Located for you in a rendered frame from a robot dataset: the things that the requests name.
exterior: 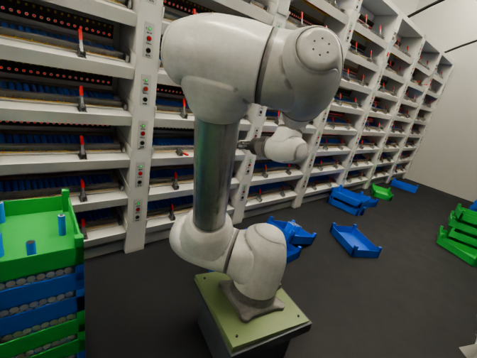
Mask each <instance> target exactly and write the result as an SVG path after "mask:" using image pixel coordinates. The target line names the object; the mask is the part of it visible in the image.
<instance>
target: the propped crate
mask: <svg viewBox="0 0 477 358"><path fill-rule="evenodd" d="M267 224H271V225H273V226H275V227H277V228H278V229H280V230H281V231H282V233H283V234H284V236H285V241H286V242H287V243H288V244H312V243H313V241H314V239H315V237H316V235H317V234H316V233H314V232H313V234H312V235H311V234H309V233H308V232H306V231H305V230H303V229H301V230H300V232H299V234H298V235H296V234H295V233H296V232H295V231H294V230H292V231H291V233H288V232H286V231H285V230H284V229H285V227H286V225H287V222H283V221H277V220H273V217H272V216H269V218H268V221H267Z"/></svg>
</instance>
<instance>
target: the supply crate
mask: <svg viewBox="0 0 477 358"><path fill-rule="evenodd" d="M2 202H4V212H5V218H6V221H5V222H4V223H1V224H0V232H1V235H2V240H3V245H4V256H2V257H0V283H1V282H4V281H10V280H13V279H17V278H22V277H26V276H32V275H35V274H38V273H44V272H47V271H53V270H57V269H62V268H66V267H69V266H75V265H78V264H83V263H84V237H83V234H81V233H80V229H79V226H78V223H77V219H76V217H75V212H74V210H73V207H72V203H71V200H70V191H69V189H62V196H56V197H40V198H31V199H23V200H7V201H2ZM59 214H65V224H66V235H64V236H60V235H59V234H58V221H57V216H58V215H59ZM28 240H35V245H36V254H34V255H30V256H27V253H26V242H27V241H28Z"/></svg>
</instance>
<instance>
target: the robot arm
mask: <svg viewBox="0 0 477 358"><path fill-rule="evenodd" d="M160 55H161V60H162V63H163V67H164V70H165V72H166V73H167V74H168V76H169V78H170V79H171V80H172V81H173V82H174V83H175V84H177V85H180V86H181V88H182V91H183V93H184V95H185V98H186V100H187V103H188V106H189V108H190V109H191V111H192V113H193V114H194V163H193V166H194V185H193V210H191V211H190V212H189V213H188V214H187V215H183V216H181V217H180V218H179V219H178V220H177V221H176V222H175V223H174V225H173V226H172V229H171V231H170V236H169V242H170V245H171V248H172V250H173V251H174V252H175V253H176V254H177V255H178V256H179V257H180V258H182V259H184V260H185V261H188V262H190V263H192V264H194V265H197V266H200V267H202V268H205V269H209V270H212V271H216V272H220V273H225V274H226V275H227V276H229V277H230V278H232V279H230V280H221V281H220V282H219V288H220V289H222V290H223V292H224V293H225V294H226V296H227V298H228V299H229V300H230V302H231V304H232V305H233V307H234V308H235V310H236V312H237V313H238V316H239V319H240V321H241V322H243V323H248V322H250V321H251V320H252V319H255V318H258V317H260V316H263V315H267V314H269V313H273V312H275V311H283V310H284V308H285V304H284V302H282V301H281V300H280V299H279V298H278V297H277V296H276V295H275V293H276V291H277V290H279V289H281V286H282V285H281V280H282V277H283V274H284V271H285V266H286V260H287V245H286V241H285V236H284V234H283V233H282V231H281V230H280V229H278V228H277V227H275V226H273V225H271V224H267V223H258V224H253V225H251V226H250V227H249V228H248V229H236V228H234V227H233V225H232V223H231V218H230V216H229V215H228V214H227V212H226V210H227V205H228V201H229V192H230V187H231V179H232V173H233V169H234V160H235V155H236V149H237V148H239V149H246V150H250V152H251V153H252V154H253V155H257V156H259V157H261V158H267V159H271V160H273V161H275V162H279V163H300V162H302V161H303V160H304V159H305V158H306V157H307V154H308V145H307V144H306V142H305V141H304V140H303V139H302V135H303V132H304V130H305V128H306V126H307V125H308V123H309V122H310V121H311V120H313V119H315V118H317V117H318V116H319V115H320V114H321V113H322V112H323V111H324V110H325V109H326V108H327V107H328V106H329V104H330V103H331V101H332V100H333V98H334V96H335V94H336V92H337V90H338V88H339V85H340V82H341V77H342V72H343V67H344V53H343V48H342V45H341V41H340V40H339V38H338V36H337V35H336V34H335V33H334V32H333V31H331V30H330V29H328V28H326V27H323V26H306V27H302V28H298V29H296V30H290V29H285V28H278V27H274V26H269V25H267V24H264V23H262V22H260V21H257V20H253V19H249V18H244V17H240V16H232V15H228V14H224V13H197V14H194V15H191V16H186V17H184V18H180V19H178V20H176V21H173V22H171V23H170V24H169V25H168V27H167V28H166V30H165V32H164V34H163V39H162V42H161V48H160ZM252 103H254V104H259V105H263V106H266V107H270V108H274V109H277V110H280V111H281V113H280V120H279V124H278V127H277V129H276V131H275V133H274V134H273V135H272V136H262V137H260V138H258V137H255V138H253V139H251V141H245V140H239V142H238V137H239V129H240V123H241V119H242V118H243V117H244V116H245V115H246V114H247V112H248V110H249V108H250V106H251V104H252Z"/></svg>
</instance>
